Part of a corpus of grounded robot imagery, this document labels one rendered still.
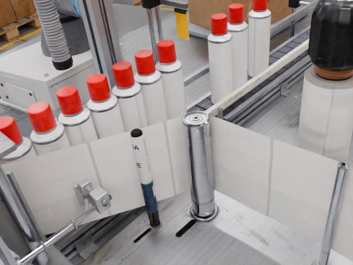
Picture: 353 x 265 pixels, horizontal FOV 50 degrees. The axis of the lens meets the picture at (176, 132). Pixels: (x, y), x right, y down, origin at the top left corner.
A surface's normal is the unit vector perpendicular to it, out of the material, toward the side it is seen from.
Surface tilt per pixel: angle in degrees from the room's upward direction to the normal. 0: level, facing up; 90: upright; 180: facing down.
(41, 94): 90
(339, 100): 91
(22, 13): 91
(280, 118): 0
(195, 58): 0
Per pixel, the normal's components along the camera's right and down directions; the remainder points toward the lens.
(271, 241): -0.11, -0.80
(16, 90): -0.55, 0.54
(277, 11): 0.56, 0.44
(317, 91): -0.75, 0.48
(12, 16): 0.86, 0.25
